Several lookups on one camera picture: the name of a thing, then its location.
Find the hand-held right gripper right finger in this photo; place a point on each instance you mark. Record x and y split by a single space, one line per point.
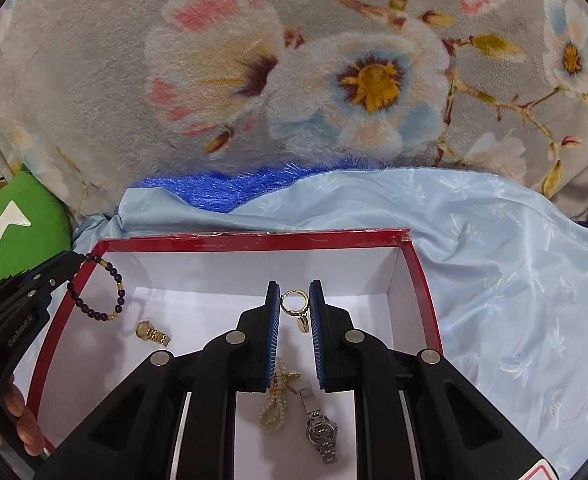
319 340

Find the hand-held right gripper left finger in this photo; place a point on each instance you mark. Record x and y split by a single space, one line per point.
269 340

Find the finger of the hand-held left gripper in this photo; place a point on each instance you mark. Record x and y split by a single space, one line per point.
54 272

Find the gold hoop earring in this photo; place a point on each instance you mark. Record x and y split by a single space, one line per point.
294 307

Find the red cardboard box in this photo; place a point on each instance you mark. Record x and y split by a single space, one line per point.
363 280

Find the silver wristwatch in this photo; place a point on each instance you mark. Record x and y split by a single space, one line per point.
321 427

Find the gold wristwatch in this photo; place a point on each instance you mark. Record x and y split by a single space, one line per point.
151 332

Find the person's left hand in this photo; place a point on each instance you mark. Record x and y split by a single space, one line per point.
21 417

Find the green pillow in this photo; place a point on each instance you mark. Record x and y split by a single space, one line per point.
4 230

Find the blue furry cloth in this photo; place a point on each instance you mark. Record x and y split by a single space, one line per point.
214 187

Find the light blue bed sheet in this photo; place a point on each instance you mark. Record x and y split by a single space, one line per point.
498 270

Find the grey floral plush blanket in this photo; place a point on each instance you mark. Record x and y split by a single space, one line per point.
274 60

